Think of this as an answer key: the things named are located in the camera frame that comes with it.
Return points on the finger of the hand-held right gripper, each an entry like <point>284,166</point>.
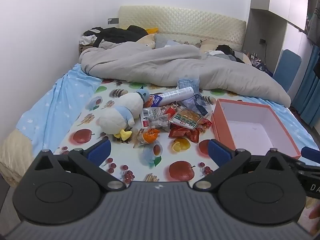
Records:
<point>311,153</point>

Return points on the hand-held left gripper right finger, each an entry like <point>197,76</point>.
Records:
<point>217,152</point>

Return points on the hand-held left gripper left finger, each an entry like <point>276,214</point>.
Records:
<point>100,151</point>

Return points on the pink cardboard box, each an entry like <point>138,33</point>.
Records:
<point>250,130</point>

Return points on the green snack packet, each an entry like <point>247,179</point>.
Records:
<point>185,118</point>

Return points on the orange snack packet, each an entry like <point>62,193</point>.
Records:
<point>150,136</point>

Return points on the clear snack packet brown contents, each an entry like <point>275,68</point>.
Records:
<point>155,117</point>

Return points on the red snack packet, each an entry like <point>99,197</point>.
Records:
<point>205,123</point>
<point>193,135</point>
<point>177,133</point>

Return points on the white plush duck toy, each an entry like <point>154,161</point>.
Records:
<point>117,115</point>

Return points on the fruit print mat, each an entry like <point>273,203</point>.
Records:
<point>82,110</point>

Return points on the blue curtain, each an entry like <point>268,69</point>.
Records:
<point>307,87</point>

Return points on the blue star bedsheet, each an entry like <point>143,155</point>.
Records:
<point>50,105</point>

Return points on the blue snack packet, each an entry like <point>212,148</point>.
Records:
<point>149,102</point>

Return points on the white cylindrical bottle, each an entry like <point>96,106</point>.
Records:
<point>175,95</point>

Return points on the light blue plastic bag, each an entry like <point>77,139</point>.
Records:
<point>188,83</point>

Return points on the cream fuzzy blanket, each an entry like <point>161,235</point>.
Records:
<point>15,155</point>

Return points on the blue chair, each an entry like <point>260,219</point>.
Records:
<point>287,67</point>

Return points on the group of small bottles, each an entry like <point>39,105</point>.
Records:
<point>257,60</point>

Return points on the black garment on pillow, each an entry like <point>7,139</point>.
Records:
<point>227,50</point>

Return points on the grey duvet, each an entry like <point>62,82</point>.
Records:
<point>162,65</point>

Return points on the brown cardboard box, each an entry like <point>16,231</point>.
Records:
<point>85,48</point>

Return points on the cream floral pillow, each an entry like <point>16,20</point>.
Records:
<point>207,46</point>
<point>147,40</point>

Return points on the white cloth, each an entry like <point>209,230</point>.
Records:
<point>86,40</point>

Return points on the black clothing pile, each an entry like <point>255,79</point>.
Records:
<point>112,33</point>

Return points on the hanging dark clothes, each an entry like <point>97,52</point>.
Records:
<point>313,25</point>

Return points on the yellow cloth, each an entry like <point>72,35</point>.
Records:
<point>152,30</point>

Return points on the cream quilted headboard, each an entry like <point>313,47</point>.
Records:
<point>187,20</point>

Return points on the tall bedside cabinet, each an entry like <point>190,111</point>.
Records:
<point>275,5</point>

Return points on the grey wall outlet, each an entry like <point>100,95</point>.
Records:
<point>113,20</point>

